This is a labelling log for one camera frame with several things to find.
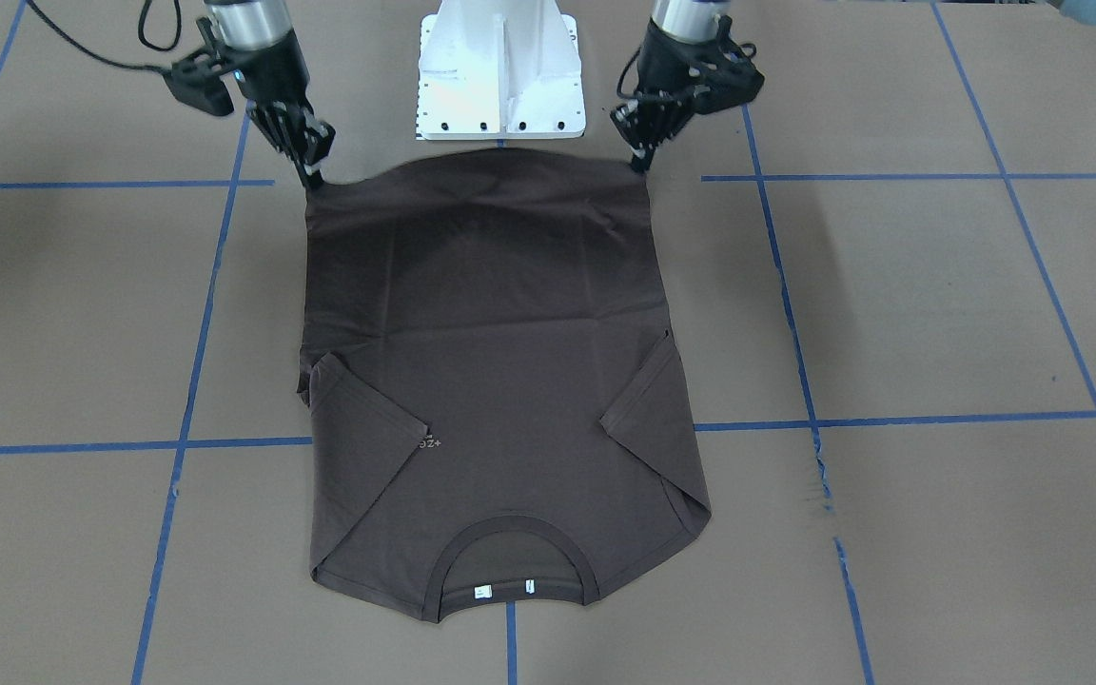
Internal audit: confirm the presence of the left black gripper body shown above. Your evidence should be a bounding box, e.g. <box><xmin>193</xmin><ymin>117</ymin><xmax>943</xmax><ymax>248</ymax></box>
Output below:
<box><xmin>633</xmin><ymin>21</ymin><xmax>713</xmax><ymax>119</ymax></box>

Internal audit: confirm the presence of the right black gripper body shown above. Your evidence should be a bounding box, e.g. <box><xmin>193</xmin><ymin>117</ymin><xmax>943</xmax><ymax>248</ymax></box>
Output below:
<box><xmin>236</xmin><ymin>30</ymin><xmax>313</xmax><ymax>119</ymax></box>

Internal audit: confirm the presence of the dark brown t-shirt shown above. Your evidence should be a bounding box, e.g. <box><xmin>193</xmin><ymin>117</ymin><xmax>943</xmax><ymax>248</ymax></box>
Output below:
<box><xmin>299</xmin><ymin>148</ymin><xmax>713</xmax><ymax>623</ymax></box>

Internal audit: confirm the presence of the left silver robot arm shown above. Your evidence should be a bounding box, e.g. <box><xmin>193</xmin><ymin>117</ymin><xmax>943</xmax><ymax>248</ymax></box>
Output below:
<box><xmin>610</xmin><ymin>1</ymin><xmax>730</xmax><ymax>174</ymax></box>

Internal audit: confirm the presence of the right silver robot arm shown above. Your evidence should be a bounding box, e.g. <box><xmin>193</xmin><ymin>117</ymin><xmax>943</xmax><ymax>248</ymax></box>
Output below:
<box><xmin>205</xmin><ymin>1</ymin><xmax>336</xmax><ymax>190</ymax></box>

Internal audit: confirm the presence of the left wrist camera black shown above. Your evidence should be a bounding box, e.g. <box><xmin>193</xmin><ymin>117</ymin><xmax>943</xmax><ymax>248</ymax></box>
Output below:
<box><xmin>689</xmin><ymin>14</ymin><xmax>765</xmax><ymax>114</ymax></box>

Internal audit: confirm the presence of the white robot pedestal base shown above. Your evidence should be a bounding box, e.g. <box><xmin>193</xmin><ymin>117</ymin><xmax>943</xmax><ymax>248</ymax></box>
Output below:
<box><xmin>415</xmin><ymin>1</ymin><xmax>587</xmax><ymax>142</ymax></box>

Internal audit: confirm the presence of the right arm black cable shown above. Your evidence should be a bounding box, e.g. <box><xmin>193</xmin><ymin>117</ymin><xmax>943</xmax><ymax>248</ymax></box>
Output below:
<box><xmin>25</xmin><ymin>0</ymin><xmax>187</xmax><ymax>73</ymax></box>

